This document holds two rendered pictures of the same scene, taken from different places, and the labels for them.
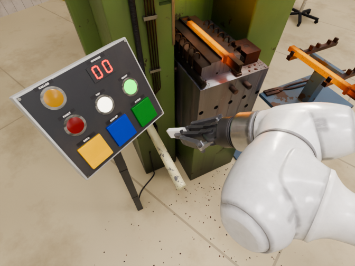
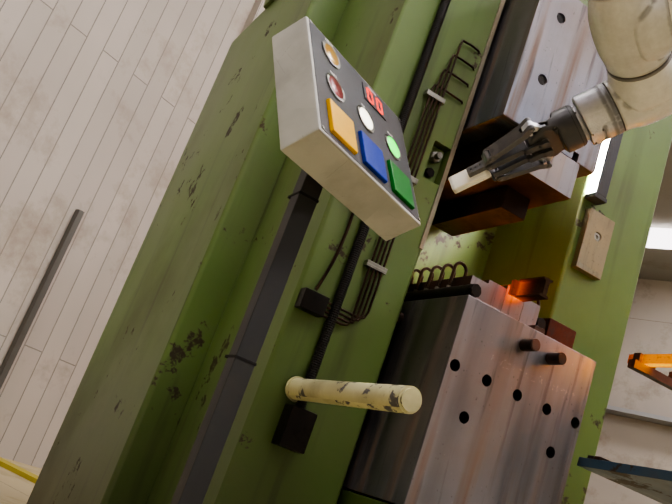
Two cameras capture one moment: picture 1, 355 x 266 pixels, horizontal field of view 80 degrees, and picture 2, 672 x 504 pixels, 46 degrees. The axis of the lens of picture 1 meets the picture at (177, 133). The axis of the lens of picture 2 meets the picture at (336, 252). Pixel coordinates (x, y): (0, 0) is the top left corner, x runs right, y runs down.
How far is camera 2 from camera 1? 1.42 m
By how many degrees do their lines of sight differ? 69
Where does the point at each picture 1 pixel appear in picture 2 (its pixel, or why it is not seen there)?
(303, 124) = not seen: hidden behind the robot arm
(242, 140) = (590, 93)
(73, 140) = (328, 91)
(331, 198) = not seen: outside the picture
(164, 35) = not seen: hidden behind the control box
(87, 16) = (247, 225)
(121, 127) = (374, 151)
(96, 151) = (343, 124)
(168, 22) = (425, 208)
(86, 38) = (218, 254)
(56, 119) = (324, 63)
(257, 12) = (560, 304)
